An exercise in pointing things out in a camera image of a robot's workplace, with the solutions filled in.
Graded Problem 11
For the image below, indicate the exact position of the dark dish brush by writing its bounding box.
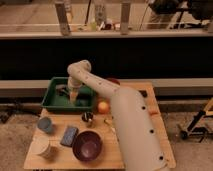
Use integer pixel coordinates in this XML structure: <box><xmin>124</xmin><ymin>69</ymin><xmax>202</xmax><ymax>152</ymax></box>
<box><xmin>55</xmin><ymin>84</ymin><xmax>70</xmax><ymax>98</ymax></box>

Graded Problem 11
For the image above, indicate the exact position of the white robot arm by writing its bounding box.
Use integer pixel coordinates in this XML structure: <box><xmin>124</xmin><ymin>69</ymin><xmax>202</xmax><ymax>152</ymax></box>
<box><xmin>67</xmin><ymin>60</ymin><xmax>170</xmax><ymax>171</ymax></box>

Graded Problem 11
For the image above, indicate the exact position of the red bowl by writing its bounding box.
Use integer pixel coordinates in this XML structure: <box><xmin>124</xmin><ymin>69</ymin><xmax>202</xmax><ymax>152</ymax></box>
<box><xmin>107</xmin><ymin>78</ymin><xmax>120</xmax><ymax>85</ymax></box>

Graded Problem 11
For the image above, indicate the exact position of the purple bowl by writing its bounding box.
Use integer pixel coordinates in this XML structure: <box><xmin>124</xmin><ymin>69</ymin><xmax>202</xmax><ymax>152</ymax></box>
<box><xmin>72</xmin><ymin>131</ymin><xmax>102</xmax><ymax>162</ymax></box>

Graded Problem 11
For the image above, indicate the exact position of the green plastic tray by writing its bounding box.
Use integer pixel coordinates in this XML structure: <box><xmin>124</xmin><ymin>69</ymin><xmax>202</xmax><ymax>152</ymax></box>
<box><xmin>42</xmin><ymin>77</ymin><xmax>96</xmax><ymax>113</ymax></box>

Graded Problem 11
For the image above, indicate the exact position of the small metal cup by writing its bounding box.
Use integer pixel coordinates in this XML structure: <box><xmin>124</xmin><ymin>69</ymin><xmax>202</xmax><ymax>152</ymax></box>
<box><xmin>82</xmin><ymin>112</ymin><xmax>93</xmax><ymax>127</ymax></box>

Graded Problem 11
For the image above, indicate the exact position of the orange round fruit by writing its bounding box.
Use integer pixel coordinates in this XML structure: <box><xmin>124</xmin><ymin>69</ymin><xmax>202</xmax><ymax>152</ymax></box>
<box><xmin>98</xmin><ymin>101</ymin><xmax>110</xmax><ymax>114</ymax></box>

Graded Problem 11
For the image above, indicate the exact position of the blue cup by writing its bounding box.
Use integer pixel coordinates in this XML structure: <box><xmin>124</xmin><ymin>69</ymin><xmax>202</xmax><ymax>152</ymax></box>
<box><xmin>37</xmin><ymin>117</ymin><xmax>53</xmax><ymax>134</ymax></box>

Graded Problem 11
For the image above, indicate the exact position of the blue sponge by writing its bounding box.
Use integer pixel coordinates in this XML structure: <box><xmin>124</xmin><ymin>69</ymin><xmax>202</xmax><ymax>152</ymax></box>
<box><xmin>60</xmin><ymin>126</ymin><xmax>78</xmax><ymax>147</ymax></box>

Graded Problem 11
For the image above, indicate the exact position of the black rectangular block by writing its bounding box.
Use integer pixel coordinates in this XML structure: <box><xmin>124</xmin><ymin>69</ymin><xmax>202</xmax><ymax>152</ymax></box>
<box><xmin>140</xmin><ymin>90</ymin><xmax>148</xmax><ymax>98</ymax></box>

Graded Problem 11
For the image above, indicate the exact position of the orange carrot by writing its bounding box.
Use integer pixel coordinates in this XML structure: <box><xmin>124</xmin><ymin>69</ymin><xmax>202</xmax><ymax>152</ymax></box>
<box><xmin>149</xmin><ymin>111</ymin><xmax>159</xmax><ymax>116</ymax></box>

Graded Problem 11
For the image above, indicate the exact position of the black wheeled stand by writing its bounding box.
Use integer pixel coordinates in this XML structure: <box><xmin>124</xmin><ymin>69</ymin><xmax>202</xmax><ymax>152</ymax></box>
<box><xmin>177</xmin><ymin>97</ymin><xmax>213</xmax><ymax>144</ymax></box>

